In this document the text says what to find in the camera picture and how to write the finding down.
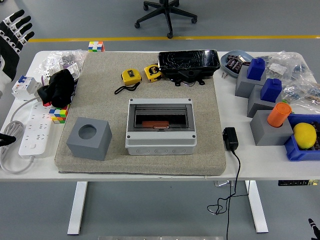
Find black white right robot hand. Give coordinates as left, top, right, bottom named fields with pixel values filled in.
left=307, top=218, right=320, bottom=240

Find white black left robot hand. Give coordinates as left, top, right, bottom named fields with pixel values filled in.
left=0, top=9, right=35, bottom=100

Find grey cube holder block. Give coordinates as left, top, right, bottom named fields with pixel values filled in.
left=249, top=109, right=294, bottom=147
left=66, top=116, right=113, bottom=162
left=234, top=65, right=267, bottom=99
left=246, top=84, right=283, bottom=118

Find orange cylinder battery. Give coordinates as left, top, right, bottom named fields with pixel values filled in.
left=141, top=120, right=170, bottom=130
left=266, top=101, right=293, bottom=128

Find grey electrical box clear lid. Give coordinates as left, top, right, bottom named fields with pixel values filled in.
left=124, top=97, right=198, bottom=156

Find white circuit breaker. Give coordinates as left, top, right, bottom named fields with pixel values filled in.
left=11, top=75, right=43, bottom=101

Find black table control panel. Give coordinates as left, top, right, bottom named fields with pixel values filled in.
left=277, top=179, right=320, bottom=187

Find clear bag of small parts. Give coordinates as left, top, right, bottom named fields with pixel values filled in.
left=39, top=49, right=88, bottom=83
left=281, top=74, right=320, bottom=108
left=256, top=50, right=315, bottom=83

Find white table leg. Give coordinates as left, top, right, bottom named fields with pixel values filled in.
left=244, top=179, right=270, bottom=234
left=67, top=181, right=88, bottom=236

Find black cloth glove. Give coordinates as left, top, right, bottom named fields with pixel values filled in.
left=37, top=69, right=76, bottom=108

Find colourful puzzle cube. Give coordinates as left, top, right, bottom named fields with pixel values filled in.
left=48, top=103, right=70, bottom=125

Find blue plastic bin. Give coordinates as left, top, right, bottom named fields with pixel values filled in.
left=283, top=113, right=320, bottom=162

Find white-faced puzzle cube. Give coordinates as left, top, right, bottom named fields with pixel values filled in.
left=87, top=41, right=105, bottom=53

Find white power strip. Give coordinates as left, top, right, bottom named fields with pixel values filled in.
left=18, top=101, right=55, bottom=159

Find dark packets in bin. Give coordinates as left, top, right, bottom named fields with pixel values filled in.
left=309, top=121, right=320, bottom=152

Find yellow lemon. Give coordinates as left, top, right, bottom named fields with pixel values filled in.
left=292, top=122, right=318, bottom=150

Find black power adapter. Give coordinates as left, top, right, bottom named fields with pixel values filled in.
left=222, top=126, right=240, bottom=152

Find grey-brown mat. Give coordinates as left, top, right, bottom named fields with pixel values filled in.
left=54, top=51, right=227, bottom=176

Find blue square block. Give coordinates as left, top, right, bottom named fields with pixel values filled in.
left=246, top=57, right=266, bottom=81
left=260, top=78, right=283, bottom=103

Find black plastic tray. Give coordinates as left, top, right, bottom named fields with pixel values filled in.
left=157, top=49, right=221, bottom=87

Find dark snack packet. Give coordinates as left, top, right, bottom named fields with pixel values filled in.
left=231, top=61, right=244, bottom=74
left=225, top=55, right=238, bottom=68

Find blue-grey shallow dish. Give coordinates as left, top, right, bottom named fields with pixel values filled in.
left=220, top=49, right=255, bottom=79

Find white power strip cable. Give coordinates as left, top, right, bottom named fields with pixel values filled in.
left=0, top=96, right=42, bottom=175

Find black adapter cord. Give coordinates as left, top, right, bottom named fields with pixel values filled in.
left=207, top=148, right=242, bottom=240

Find yellow tape measure black strap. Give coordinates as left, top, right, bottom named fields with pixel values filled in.
left=114, top=68, right=143, bottom=95

